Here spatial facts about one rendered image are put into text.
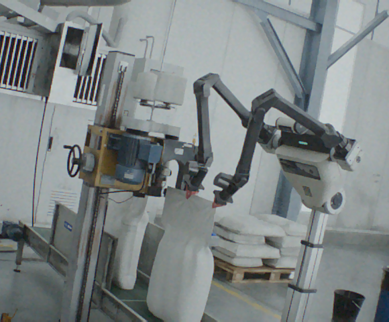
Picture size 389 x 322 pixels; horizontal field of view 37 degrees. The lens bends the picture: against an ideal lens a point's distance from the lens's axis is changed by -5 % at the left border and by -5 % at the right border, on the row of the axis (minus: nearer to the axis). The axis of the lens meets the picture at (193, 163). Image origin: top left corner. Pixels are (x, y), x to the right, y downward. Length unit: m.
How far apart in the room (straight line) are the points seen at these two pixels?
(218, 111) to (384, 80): 3.69
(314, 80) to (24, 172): 4.86
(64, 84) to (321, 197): 3.00
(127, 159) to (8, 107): 2.90
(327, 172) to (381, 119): 7.98
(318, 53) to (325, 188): 6.21
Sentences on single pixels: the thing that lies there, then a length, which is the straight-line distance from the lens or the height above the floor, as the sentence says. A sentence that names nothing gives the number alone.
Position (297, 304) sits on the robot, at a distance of 3.30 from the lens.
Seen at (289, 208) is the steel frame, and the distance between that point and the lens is 9.06.
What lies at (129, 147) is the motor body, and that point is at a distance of 3.05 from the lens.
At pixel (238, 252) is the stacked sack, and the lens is 5.98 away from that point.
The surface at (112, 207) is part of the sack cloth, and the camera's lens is 3.84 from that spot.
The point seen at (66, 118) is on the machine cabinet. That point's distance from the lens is 6.00.
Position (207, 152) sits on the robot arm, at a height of 1.32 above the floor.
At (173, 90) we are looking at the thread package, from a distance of 3.12.
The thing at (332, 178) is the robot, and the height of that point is 1.32.
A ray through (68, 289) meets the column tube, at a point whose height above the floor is 0.40.
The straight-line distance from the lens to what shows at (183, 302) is 3.09.
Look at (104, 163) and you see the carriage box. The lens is 3.20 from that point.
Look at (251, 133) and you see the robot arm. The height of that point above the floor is 1.45.
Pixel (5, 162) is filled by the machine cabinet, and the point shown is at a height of 0.77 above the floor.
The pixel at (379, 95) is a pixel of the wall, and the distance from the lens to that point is 10.85.
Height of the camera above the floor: 1.41
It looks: 3 degrees down
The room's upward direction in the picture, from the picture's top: 11 degrees clockwise
